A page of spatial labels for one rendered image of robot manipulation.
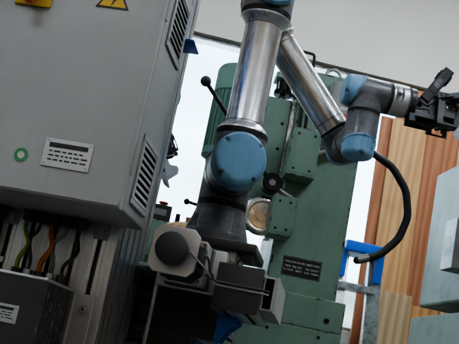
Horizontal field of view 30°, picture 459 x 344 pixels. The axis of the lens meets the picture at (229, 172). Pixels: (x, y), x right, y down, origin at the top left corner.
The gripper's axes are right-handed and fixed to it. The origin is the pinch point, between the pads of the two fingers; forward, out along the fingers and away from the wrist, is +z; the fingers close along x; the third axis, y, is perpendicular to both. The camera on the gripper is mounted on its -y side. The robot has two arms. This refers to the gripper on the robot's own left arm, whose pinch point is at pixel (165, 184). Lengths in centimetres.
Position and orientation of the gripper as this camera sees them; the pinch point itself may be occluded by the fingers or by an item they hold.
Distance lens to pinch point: 272.6
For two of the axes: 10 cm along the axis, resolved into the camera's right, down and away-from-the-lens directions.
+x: -0.9, 2.2, 9.7
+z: 3.2, 9.3, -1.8
